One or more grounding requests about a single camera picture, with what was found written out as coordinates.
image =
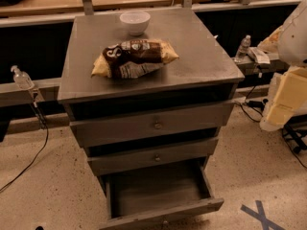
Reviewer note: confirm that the grey drawer cabinet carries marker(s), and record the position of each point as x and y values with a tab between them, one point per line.
147	110

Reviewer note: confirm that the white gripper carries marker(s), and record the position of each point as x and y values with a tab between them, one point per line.
294	38

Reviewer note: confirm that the clear water bottle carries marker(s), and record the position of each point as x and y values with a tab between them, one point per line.
243	48

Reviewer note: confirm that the brown chip bag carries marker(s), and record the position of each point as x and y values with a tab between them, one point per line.
133	59

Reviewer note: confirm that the open bottom drawer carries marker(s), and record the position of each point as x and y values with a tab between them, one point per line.
157	196

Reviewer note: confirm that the blue tape cross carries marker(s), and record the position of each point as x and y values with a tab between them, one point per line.
260	215

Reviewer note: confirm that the hand sanitizer pump bottle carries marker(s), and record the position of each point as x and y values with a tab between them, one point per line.
22	79

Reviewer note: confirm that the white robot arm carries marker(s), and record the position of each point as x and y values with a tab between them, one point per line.
292	40

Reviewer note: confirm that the top drawer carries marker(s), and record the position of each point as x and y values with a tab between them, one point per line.
111	130

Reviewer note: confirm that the paper on ledge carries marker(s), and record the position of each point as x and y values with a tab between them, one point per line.
258	56

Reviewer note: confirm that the white bowl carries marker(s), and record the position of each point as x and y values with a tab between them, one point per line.
135	22

